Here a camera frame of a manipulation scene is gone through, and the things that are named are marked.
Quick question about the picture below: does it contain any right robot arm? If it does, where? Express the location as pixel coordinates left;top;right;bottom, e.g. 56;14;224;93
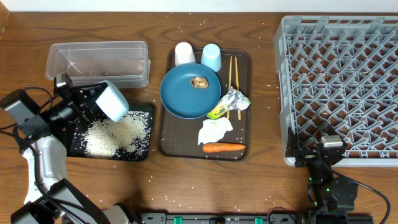
285;126;358;223

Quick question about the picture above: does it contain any grey dishwasher rack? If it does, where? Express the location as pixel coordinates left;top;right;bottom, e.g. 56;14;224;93
274;16;397;167

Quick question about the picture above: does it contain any brown food scrap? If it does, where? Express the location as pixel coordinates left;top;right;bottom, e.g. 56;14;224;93
190;76;209;89

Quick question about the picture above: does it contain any light blue bowl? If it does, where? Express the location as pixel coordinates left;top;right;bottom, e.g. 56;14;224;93
95;80;129;122

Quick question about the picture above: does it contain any right wooden chopstick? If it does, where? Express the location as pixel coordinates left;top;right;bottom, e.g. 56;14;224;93
234;57;241;120

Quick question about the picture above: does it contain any white plastic cup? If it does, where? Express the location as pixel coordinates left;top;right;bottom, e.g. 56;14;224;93
174;42;196;66

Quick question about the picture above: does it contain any wooden chopstick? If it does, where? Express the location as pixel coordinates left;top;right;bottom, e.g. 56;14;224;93
234;57;241;120
226;56;233;119

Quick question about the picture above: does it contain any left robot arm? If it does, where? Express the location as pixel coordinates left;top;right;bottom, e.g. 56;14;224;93
1;81;135;223

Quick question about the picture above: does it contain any white rice pile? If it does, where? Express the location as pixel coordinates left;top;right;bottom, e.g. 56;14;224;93
79;111;153;161

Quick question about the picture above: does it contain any left wooden chopstick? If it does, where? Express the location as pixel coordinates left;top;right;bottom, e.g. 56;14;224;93
226;56;233;119

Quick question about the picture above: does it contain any light blue plastic cup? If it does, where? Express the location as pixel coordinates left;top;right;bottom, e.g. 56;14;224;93
201;44;222;72

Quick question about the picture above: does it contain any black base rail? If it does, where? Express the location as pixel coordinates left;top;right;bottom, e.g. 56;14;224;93
138;213;374;224

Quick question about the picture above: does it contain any foil snack wrapper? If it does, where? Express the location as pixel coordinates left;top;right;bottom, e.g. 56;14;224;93
206;87;251;120

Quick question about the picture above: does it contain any dark blue plate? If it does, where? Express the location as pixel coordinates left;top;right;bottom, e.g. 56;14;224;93
160;63;221;119

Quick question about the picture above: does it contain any crumpled white tissue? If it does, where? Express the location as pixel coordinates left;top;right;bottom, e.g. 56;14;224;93
198;117;233;145

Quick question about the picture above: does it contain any clear plastic bin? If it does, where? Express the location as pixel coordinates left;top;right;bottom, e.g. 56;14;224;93
45;41;150;89

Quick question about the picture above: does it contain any orange carrot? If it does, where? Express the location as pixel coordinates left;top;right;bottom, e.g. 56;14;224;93
203;143;246;153

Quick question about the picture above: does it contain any black waste tray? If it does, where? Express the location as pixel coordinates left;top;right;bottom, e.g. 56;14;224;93
67;103;154;162

